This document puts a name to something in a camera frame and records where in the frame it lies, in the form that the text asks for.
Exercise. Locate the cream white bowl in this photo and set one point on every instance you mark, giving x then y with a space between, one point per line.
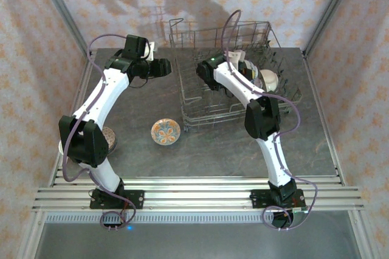
60 149

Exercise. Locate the plain white bowl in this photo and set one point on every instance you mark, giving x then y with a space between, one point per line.
269 79

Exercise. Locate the aluminium mounting rail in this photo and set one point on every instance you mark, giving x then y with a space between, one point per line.
194 192

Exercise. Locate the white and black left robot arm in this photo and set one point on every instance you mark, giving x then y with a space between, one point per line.
100 98

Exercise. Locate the small green circuit board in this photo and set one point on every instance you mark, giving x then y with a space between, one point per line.
301 209

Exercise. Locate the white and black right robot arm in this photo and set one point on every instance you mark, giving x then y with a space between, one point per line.
234 79

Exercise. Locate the grey metal panel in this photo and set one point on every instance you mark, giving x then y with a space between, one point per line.
194 240

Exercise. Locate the orange floral pattern bowl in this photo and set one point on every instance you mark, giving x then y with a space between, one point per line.
165 131

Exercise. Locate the brown lattice pattern bowl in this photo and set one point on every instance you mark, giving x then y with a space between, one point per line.
110 136

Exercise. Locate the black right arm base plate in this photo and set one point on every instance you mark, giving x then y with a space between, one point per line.
258 195

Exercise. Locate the aluminium frame post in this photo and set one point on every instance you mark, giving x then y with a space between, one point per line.
62 6
332 6

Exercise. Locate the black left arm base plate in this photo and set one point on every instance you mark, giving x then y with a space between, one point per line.
135 195

